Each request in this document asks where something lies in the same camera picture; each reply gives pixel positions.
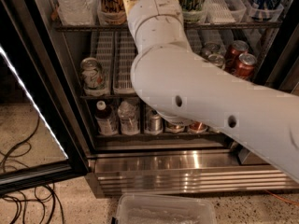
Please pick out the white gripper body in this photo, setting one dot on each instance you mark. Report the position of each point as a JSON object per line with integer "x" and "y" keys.
{"x": 154, "y": 7}

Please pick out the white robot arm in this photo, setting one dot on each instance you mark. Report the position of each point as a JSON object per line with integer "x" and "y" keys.
{"x": 182, "y": 86}

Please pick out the green tall can top shelf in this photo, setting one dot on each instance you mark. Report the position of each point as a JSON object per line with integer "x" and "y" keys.
{"x": 192, "y": 10}

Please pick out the gold tall can top shelf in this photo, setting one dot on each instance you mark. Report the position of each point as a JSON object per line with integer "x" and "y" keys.
{"x": 111, "y": 12}

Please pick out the clear water bottle top shelf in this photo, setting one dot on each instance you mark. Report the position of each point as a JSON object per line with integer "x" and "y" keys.
{"x": 77, "y": 12}

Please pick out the clear water bottle shelf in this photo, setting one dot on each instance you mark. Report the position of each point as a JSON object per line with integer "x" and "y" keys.
{"x": 77, "y": 12}
{"x": 128, "y": 117}

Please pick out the white green can rear middle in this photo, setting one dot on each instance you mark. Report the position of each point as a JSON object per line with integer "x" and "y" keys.
{"x": 210, "y": 48}

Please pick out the white green can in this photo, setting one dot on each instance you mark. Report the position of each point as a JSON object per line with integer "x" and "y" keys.
{"x": 92, "y": 74}
{"x": 217, "y": 60}
{"x": 210, "y": 48}

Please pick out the white green can front middle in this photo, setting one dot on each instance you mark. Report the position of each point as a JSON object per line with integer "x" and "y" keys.
{"x": 217, "y": 60}

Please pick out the stainless steel display fridge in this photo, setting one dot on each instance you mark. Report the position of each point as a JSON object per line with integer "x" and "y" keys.
{"x": 178, "y": 163}

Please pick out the red coke can rear middle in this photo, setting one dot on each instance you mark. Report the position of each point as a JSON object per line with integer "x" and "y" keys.
{"x": 233, "y": 51}

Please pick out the red coke can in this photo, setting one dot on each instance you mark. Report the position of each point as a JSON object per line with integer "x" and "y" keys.
{"x": 244, "y": 66}
{"x": 233, "y": 51}

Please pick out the white green can middle left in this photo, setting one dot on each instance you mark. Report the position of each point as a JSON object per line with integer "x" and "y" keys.
{"x": 92, "y": 74}

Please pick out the red coke can front middle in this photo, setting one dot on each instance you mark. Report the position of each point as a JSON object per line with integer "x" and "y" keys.
{"x": 244, "y": 66}

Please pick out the silver can bottom shelf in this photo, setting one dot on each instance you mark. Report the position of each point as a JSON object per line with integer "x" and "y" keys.
{"x": 153, "y": 122}

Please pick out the clear water bottle bottom shelf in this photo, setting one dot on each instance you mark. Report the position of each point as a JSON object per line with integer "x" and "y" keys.
{"x": 128, "y": 117}

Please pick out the gold can bottom shelf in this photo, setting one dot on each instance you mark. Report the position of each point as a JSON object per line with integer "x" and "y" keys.
{"x": 169, "y": 127}

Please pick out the brown tea bottle bottom shelf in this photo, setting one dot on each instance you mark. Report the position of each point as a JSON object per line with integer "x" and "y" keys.
{"x": 106, "y": 119}

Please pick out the red can bottom shelf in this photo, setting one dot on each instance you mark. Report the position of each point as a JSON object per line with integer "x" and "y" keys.
{"x": 197, "y": 127}

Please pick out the open glass fridge door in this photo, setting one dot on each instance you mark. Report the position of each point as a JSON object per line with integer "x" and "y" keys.
{"x": 41, "y": 127}

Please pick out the clear plastic bin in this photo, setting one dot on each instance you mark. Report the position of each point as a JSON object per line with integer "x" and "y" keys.
{"x": 162, "y": 209}

